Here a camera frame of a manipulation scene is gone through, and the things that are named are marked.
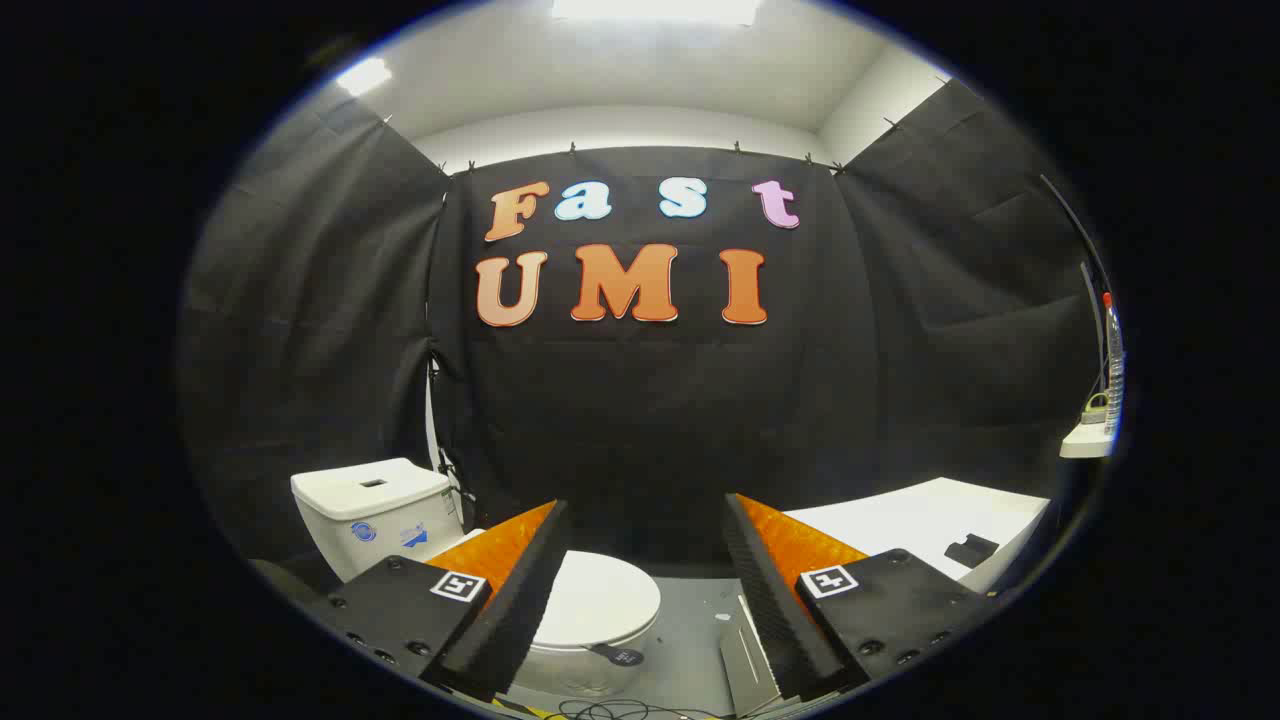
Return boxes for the thin black curved rod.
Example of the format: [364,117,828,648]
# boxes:
[1039,174,1112,293]

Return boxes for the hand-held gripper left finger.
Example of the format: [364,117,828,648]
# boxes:
[300,500,573,703]

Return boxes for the small black flat object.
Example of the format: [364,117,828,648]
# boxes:
[944,534,1001,569]

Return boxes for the black backdrop cloth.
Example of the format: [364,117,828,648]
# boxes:
[178,78,1103,593]

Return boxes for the clear plastic water bottle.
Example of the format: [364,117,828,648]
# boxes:
[1100,292,1127,439]

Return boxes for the small ceiling light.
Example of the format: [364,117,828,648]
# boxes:
[334,56,394,99]

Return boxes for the white toilet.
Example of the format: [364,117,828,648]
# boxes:
[290,457,662,699]

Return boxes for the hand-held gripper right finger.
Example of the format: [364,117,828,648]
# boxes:
[722,493,993,703]

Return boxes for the white toilet lid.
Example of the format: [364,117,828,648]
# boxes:
[535,550,662,653]

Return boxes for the white drawer cabinet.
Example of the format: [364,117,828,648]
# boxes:
[720,477,1052,717]

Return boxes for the white wall shelf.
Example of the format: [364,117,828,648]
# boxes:
[1059,420,1117,460]

